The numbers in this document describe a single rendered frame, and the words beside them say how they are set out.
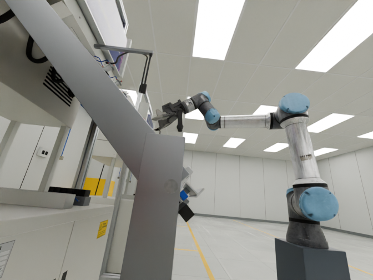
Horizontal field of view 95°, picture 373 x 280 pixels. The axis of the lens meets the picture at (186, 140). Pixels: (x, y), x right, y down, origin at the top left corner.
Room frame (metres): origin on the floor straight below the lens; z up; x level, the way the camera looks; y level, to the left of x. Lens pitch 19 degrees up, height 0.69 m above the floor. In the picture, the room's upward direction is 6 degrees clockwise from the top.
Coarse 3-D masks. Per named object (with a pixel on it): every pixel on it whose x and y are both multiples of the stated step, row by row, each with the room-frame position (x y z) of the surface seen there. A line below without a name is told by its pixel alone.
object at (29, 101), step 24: (0, 0) 0.40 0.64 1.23; (0, 24) 0.43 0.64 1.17; (0, 48) 0.46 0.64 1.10; (24, 48) 0.52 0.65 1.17; (0, 72) 0.49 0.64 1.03; (24, 72) 0.56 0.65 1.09; (48, 72) 0.65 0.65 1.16; (0, 96) 0.61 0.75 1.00; (24, 96) 0.60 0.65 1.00; (48, 96) 0.70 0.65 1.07; (24, 120) 0.86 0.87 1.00; (48, 120) 0.82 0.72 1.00; (72, 120) 0.90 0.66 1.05; (0, 144) 0.88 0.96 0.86; (0, 168) 0.91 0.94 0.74; (48, 168) 0.89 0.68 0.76
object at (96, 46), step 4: (96, 44) 0.65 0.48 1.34; (100, 44) 0.65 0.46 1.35; (96, 48) 0.66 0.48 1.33; (100, 48) 0.66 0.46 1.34; (104, 48) 0.66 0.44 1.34; (108, 48) 0.65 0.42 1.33; (112, 48) 0.65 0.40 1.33; (116, 48) 0.65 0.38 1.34; (120, 48) 0.65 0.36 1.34; (124, 48) 0.65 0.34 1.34; (128, 48) 0.65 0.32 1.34; (132, 48) 0.65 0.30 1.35; (128, 52) 0.67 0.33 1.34; (132, 52) 0.66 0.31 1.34; (136, 52) 0.66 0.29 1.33; (140, 52) 0.66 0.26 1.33; (144, 52) 0.66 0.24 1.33; (148, 52) 0.65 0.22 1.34; (152, 52) 0.65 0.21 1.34
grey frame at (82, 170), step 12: (48, 0) 0.44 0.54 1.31; (60, 0) 0.43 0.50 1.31; (72, 0) 0.46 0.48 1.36; (72, 12) 0.48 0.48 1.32; (84, 24) 0.55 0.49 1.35; (108, 72) 0.84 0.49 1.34; (96, 132) 0.94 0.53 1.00; (84, 144) 0.93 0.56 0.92; (84, 156) 0.94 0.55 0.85; (84, 168) 0.93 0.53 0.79; (84, 180) 0.96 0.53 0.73
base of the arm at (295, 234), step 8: (296, 224) 0.80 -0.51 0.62; (304, 224) 0.78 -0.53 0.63; (312, 224) 0.77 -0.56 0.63; (288, 232) 0.83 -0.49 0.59; (296, 232) 0.79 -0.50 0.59; (304, 232) 0.78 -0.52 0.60; (312, 232) 0.76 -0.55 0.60; (320, 232) 0.77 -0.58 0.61; (288, 240) 0.83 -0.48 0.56; (296, 240) 0.79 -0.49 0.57; (304, 240) 0.77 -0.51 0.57; (312, 240) 0.76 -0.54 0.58; (320, 240) 0.75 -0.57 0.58; (320, 248) 0.75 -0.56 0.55; (328, 248) 0.77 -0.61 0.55
